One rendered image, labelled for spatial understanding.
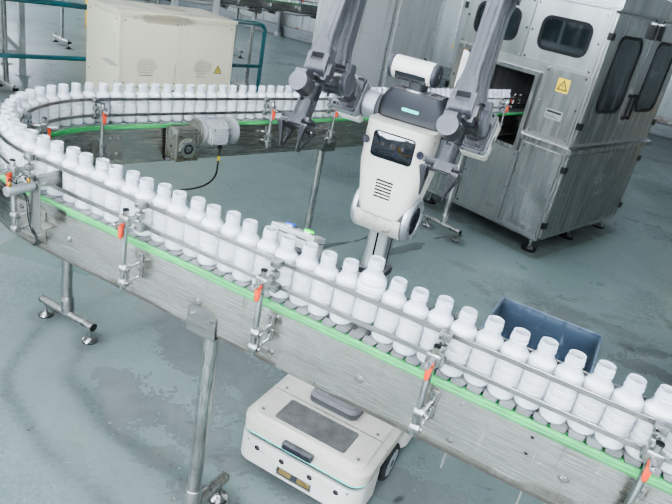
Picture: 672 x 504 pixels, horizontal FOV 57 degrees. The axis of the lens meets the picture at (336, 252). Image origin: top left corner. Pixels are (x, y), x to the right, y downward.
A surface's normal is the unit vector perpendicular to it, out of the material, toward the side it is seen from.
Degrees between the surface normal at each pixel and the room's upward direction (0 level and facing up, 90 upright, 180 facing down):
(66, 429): 0
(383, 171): 90
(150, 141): 90
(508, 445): 90
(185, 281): 90
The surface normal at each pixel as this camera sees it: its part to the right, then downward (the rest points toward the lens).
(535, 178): -0.72, 0.17
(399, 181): -0.47, 0.29
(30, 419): 0.18, -0.89
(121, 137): 0.67, 0.42
